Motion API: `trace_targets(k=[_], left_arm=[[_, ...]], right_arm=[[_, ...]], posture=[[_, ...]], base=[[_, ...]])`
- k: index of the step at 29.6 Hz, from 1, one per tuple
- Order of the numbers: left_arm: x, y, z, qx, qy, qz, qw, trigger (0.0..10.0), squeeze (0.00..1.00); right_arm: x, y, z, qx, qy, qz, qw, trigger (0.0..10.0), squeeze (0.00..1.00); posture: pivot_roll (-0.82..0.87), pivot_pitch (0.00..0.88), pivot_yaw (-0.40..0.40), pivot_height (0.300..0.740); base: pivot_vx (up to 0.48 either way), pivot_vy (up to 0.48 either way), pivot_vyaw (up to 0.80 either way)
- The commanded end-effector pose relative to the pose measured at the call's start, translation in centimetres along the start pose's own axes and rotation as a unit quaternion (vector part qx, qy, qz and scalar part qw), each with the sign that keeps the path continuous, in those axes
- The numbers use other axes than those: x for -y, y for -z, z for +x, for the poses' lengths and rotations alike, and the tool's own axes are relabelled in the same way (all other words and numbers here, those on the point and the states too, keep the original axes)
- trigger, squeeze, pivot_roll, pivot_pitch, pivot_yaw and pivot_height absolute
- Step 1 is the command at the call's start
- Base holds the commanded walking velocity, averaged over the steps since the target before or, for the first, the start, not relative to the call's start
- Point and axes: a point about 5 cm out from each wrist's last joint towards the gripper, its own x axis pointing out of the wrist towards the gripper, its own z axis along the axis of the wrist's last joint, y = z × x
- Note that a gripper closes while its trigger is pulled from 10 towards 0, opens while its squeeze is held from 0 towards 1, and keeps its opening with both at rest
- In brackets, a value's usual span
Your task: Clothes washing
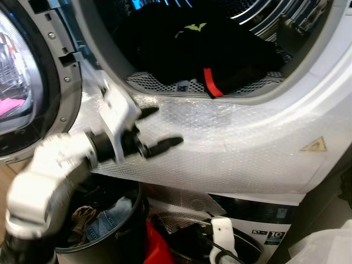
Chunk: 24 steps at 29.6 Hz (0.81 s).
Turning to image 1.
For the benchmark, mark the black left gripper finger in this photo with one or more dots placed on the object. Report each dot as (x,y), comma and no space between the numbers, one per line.
(148,113)
(165,146)

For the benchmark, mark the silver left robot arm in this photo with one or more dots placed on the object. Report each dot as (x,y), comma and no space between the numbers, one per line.
(47,181)

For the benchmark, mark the white washing machine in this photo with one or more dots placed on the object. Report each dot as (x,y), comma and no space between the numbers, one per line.
(275,212)

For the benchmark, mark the clear bubble wrap sheet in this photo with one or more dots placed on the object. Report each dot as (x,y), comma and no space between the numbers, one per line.
(220,159)

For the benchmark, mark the black garment with red stripe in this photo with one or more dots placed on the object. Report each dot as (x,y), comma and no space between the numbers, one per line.
(181,52)

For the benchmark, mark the blue jeans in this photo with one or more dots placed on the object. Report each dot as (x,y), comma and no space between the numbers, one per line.
(110,217)

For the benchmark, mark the black laundry bucket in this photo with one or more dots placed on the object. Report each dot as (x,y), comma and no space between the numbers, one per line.
(126,236)

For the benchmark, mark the olive brown garment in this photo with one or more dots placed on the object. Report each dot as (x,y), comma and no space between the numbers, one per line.
(82,223)

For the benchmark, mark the black washer door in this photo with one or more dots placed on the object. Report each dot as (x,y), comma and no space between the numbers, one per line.
(190,242)

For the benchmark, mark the white tumble dryer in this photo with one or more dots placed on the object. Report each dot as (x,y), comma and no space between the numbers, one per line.
(264,126)

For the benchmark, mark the round dryer door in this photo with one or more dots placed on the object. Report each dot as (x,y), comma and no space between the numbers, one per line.
(52,60)

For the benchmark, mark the yellow triangle warning sticker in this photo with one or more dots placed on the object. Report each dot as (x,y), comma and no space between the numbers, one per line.
(314,146)

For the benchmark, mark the washer energy label sticker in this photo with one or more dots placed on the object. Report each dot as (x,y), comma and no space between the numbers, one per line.
(275,237)

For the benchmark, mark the white plastic bag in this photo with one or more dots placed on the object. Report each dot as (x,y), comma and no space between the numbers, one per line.
(324,245)

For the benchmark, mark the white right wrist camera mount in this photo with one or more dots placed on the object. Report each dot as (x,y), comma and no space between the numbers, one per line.
(223,234)

